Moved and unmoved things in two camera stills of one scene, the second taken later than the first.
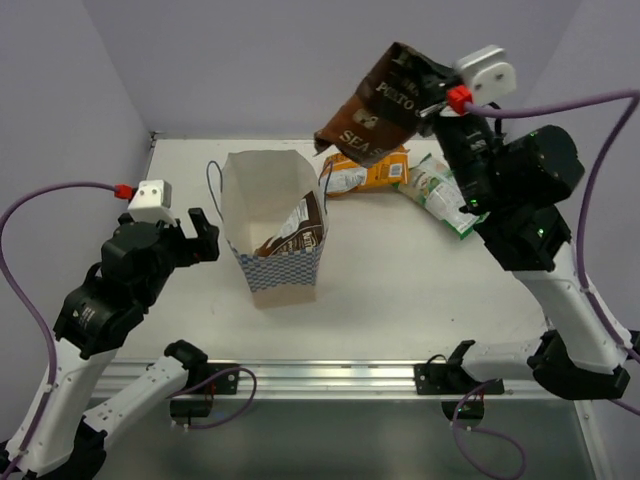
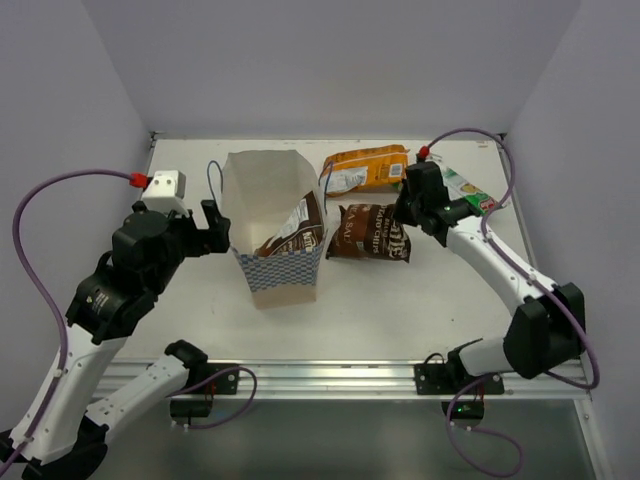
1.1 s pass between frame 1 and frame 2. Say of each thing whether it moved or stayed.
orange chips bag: stayed
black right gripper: moved
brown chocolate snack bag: moved
